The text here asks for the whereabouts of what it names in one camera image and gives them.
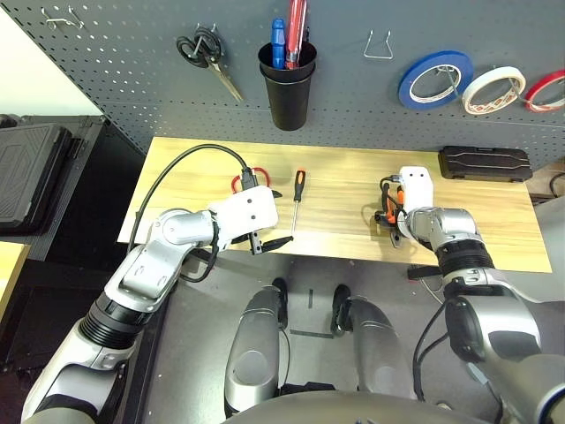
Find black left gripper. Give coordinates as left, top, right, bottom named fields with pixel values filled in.
left=249, top=189, right=296, bottom=256

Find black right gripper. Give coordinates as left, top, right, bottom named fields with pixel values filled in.
left=375, top=209, right=401, bottom=231

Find orange black pliers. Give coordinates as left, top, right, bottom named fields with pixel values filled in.
left=374, top=183, right=407, bottom=247

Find black orange handled screwdriver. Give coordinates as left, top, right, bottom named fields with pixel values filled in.
left=290, top=167, right=308, bottom=242

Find red handled scissors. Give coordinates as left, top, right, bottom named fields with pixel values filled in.
left=230, top=165, right=271, bottom=195

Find white tape roll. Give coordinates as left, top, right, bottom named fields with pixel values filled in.
left=461, top=65, right=528, bottom=116

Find dark grey pegboard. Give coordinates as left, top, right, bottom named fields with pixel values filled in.
left=0, top=0, right=565, bottom=154

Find black table foot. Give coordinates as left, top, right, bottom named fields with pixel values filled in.
left=406, top=264, right=442, bottom=280

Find black cup holder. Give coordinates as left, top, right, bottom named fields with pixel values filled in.
left=257, top=40, right=319, bottom=132

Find small black tool case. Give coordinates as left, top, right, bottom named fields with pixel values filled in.
left=438, top=145, right=533, bottom=181

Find silver left robot leg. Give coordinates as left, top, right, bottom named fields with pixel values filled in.
left=223, top=277, right=290, bottom=419

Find silver robot leg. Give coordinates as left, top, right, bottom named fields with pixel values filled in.
left=223, top=277, right=290, bottom=419
left=330, top=284, right=418, bottom=401

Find silver right robot leg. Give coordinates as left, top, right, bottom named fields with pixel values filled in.
left=330, top=284, right=418, bottom=401

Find blue tape roll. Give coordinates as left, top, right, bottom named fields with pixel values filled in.
left=397, top=49, right=475, bottom=110

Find metal peg hook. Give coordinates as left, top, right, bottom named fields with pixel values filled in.
left=434, top=64, right=463, bottom=96
left=491, top=64, right=529, bottom=107

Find grey floor pedal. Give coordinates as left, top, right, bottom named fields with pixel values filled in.
left=467, top=361, right=491, bottom=386

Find red tape roll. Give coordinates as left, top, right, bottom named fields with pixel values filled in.
left=524, top=69, right=565, bottom=114

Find grey robot torso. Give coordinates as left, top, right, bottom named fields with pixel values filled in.
left=224, top=390, right=500, bottom=424

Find large black ribbed case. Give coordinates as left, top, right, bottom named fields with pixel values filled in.
left=0, top=123, right=74, bottom=235

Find yellow wooden side table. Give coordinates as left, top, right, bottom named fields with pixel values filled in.
left=0, top=241, right=31, bottom=319

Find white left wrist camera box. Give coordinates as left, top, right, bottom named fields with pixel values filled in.
left=207, top=185, right=280, bottom=248

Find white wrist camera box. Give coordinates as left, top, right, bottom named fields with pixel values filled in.
left=207, top=185, right=280, bottom=248
left=398, top=165, right=436, bottom=213

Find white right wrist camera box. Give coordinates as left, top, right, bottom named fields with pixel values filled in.
left=398, top=165, right=436, bottom=213

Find white floor wires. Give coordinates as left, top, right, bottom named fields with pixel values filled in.
left=423, top=276, right=445, bottom=304

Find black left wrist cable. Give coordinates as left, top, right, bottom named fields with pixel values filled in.
left=127, top=143, right=260, bottom=255

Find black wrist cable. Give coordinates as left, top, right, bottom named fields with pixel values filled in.
left=361, top=174, right=456, bottom=402
left=127, top=143, right=260, bottom=255

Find black handled scissors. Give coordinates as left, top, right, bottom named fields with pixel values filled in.
left=176, top=24, right=245, bottom=103

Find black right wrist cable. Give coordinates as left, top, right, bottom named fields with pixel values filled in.
left=361, top=174, right=456, bottom=402

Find wire pliers holder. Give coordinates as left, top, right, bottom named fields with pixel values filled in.
left=363, top=29, right=394, bottom=60

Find silver wire double hook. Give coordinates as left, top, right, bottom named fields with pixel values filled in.
left=41, top=4, right=85, bottom=30

